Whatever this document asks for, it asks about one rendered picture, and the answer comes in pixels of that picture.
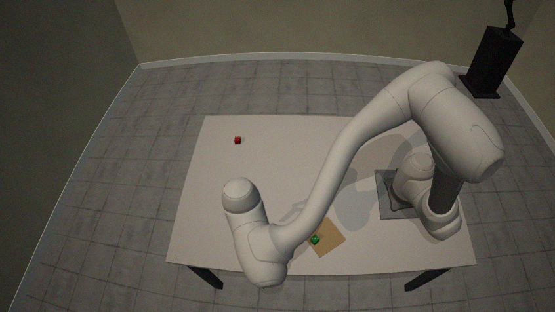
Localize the tan mat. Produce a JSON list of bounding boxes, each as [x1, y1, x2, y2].
[[307, 217, 346, 257]]

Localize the green die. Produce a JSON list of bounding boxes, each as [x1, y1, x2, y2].
[[310, 235, 319, 245]]

